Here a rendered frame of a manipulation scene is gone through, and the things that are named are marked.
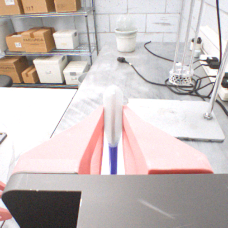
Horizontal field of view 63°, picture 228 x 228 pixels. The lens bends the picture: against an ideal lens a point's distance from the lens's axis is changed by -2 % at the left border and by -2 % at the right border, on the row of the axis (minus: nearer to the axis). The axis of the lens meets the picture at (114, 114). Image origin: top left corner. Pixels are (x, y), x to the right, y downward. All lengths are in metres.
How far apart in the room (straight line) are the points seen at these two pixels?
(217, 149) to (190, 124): 0.11
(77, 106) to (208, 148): 0.46
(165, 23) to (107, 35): 0.74
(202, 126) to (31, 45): 2.25
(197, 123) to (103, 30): 2.18
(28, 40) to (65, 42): 0.43
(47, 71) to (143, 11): 1.40
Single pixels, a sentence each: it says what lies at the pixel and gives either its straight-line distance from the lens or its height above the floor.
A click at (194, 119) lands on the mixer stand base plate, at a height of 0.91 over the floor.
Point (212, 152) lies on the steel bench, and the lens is 0.59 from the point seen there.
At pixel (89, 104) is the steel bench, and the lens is 0.73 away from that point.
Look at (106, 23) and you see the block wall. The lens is 2.63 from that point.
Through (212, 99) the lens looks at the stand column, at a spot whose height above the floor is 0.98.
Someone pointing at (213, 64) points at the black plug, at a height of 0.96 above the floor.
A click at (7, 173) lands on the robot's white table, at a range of 0.58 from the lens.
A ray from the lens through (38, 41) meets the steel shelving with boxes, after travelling 2.52.
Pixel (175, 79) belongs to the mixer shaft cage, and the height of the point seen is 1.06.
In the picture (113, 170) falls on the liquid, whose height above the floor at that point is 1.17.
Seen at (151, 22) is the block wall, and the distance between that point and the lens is 2.60.
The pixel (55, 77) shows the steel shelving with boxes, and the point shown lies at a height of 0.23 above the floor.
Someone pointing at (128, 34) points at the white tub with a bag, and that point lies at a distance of 1.19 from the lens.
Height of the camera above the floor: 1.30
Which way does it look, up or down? 37 degrees down
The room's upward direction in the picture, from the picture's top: 3 degrees counter-clockwise
